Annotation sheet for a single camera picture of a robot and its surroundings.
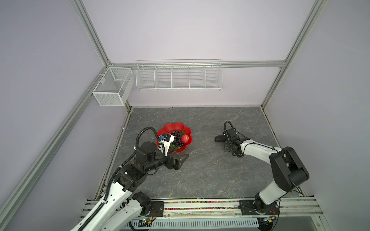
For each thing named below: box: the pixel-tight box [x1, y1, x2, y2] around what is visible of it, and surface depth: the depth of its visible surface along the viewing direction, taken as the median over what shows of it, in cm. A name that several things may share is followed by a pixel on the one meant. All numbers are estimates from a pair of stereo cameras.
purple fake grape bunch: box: [170, 129, 185, 150], surface depth 97 cm
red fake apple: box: [181, 133, 190, 143], surface depth 98 cm
